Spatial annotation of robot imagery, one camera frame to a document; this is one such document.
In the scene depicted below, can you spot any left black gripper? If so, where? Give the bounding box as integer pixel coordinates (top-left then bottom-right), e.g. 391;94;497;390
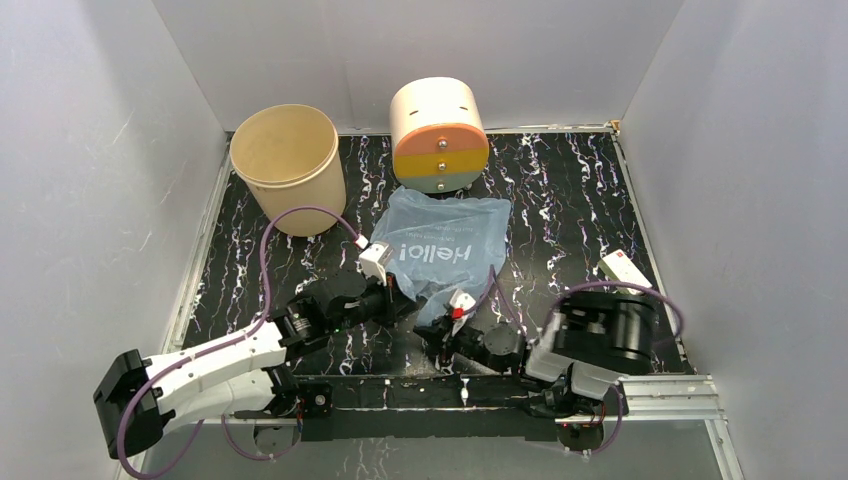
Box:
329;269;419;335

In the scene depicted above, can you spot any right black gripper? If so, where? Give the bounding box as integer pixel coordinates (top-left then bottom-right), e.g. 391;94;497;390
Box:
413;312;507;374

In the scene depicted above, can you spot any light blue plastic bag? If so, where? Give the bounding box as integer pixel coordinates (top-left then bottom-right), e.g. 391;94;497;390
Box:
372;187;512;326

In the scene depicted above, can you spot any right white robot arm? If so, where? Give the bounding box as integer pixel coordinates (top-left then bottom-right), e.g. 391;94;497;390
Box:
413;291;657;418

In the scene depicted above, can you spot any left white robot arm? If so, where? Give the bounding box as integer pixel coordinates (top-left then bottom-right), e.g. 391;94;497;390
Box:
93;272;416;459

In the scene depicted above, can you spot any beige round trash bin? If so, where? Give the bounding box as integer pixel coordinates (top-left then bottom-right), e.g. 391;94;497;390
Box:
229;104;347;237

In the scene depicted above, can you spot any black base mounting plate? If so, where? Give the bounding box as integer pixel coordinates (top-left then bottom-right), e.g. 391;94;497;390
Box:
235;374;627;444

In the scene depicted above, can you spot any round cream drawer cabinet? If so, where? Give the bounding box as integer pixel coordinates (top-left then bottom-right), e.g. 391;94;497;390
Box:
389;77;489;194

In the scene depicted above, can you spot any small cream cardboard box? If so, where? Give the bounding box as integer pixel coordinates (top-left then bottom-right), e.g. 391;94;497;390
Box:
598;249;653;289

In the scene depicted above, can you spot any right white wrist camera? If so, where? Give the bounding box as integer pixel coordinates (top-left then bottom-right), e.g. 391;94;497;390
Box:
448;289;477;321

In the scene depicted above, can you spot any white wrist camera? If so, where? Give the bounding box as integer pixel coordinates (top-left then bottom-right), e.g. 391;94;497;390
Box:
359;241;393;286
448;289;477;321

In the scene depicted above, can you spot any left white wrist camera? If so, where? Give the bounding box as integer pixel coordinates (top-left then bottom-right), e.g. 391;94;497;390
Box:
359;241;393;286

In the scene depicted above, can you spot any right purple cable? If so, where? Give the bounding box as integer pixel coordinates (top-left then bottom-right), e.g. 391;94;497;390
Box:
463;264;684;458

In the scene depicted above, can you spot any purple cable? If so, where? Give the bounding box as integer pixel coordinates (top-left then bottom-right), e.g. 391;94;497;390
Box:
115;205;369;480
463;264;684;458

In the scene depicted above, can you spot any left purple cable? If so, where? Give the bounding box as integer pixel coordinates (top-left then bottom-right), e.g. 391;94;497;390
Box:
115;205;369;480

